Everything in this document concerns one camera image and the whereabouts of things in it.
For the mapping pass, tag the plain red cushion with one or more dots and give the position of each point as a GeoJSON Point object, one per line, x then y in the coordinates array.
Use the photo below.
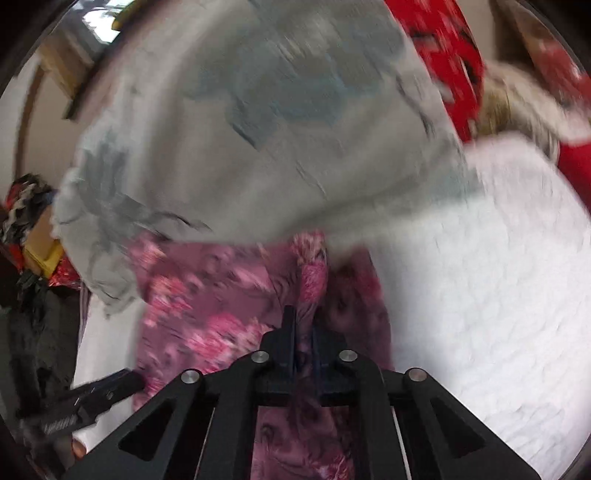
{"type": "Point", "coordinates": [577, 170]}

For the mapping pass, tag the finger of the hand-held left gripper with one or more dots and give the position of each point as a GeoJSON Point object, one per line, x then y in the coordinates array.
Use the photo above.
{"type": "Point", "coordinates": [115, 385]}

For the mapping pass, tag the plastic-wrapped red cushion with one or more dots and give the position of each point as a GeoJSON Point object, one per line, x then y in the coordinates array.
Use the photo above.
{"type": "Point", "coordinates": [561, 78]}

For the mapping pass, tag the dark wooden shelf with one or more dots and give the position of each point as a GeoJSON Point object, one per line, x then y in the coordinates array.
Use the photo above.
{"type": "Point", "coordinates": [81, 99]}

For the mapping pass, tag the dark clothes pile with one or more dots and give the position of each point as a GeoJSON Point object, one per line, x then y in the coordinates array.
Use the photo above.
{"type": "Point", "coordinates": [37, 332]}

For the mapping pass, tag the red shiny patterned cloth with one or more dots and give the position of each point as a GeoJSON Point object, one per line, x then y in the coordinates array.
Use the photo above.
{"type": "Point", "coordinates": [67, 274]}

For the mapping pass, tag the brown wooden door frame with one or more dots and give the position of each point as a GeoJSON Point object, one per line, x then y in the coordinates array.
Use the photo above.
{"type": "Point", "coordinates": [30, 120]}

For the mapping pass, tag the beige fuzzy cloth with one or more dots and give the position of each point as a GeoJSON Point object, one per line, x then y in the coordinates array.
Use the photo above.
{"type": "Point", "coordinates": [512, 106]}

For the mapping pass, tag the grey floral cloth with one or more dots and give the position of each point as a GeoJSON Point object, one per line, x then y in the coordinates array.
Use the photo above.
{"type": "Point", "coordinates": [277, 161]}

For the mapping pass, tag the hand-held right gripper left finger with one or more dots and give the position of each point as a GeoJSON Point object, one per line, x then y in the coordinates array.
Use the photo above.
{"type": "Point", "coordinates": [291, 355]}

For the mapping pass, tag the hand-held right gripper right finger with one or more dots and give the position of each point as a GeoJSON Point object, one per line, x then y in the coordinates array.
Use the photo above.
{"type": "Point", "coordinates": [319, 360]}

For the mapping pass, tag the colourful patterned cloth pile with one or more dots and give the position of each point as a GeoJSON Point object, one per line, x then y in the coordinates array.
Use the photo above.
{"type": "Point", "coordinates": [23, 203]}

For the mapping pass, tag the red printed cloth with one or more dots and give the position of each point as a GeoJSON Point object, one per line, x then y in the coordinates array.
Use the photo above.
{"type": "Point", "coordinates": [443, 50]}

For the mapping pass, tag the pink floral garment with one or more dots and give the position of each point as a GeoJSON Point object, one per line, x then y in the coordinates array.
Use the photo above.
{"type": "Point", "coordinates": [207, 295]}

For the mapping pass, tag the brown cardboard box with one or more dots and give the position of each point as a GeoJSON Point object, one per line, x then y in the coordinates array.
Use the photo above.
{"type": "Point", "coordinates": [44, 228]}

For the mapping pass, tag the yellow flat packet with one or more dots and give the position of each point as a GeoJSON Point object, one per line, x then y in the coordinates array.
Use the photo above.
{"type": "Point", "coordinates": [44, 258]}

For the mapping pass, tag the white bed sheet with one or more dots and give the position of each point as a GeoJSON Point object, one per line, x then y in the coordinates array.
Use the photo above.
{"type": "Point", "coordinates": [485, 277]}

